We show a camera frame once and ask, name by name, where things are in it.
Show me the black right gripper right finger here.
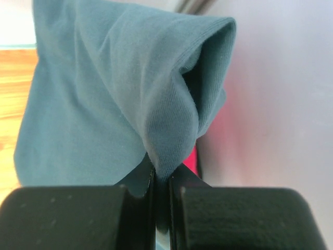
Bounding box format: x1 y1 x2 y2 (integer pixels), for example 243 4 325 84
169 165 326 250

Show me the folded pink t-shirt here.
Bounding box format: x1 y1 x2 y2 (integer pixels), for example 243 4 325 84
183 145 202 178

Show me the right aluminium corner post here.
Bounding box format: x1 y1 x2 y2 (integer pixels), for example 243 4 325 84
171 0 216 15

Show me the blue-grey t-shirt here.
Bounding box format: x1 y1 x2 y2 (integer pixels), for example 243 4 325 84
14 1 236 186

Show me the aluminium back wall rail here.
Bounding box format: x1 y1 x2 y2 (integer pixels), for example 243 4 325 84
0 44 36 50

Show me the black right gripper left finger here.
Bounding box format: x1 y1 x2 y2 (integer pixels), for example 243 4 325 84
1 156 155 249

